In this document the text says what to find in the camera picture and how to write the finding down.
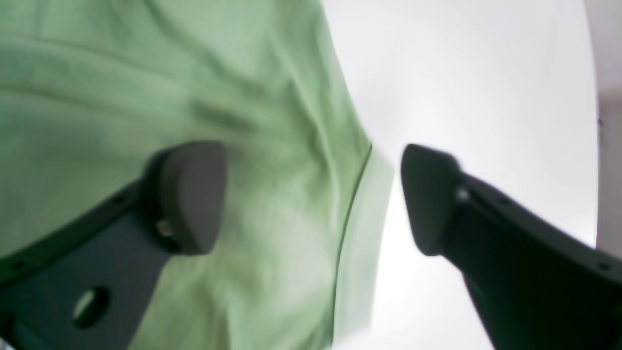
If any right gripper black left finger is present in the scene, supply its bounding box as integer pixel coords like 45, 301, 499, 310
0, 141, 227, 350

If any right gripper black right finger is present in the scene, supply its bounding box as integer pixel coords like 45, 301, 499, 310
400, 144, 622, 350

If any green polo shirt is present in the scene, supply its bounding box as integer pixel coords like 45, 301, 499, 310
0, 0, 394, 350

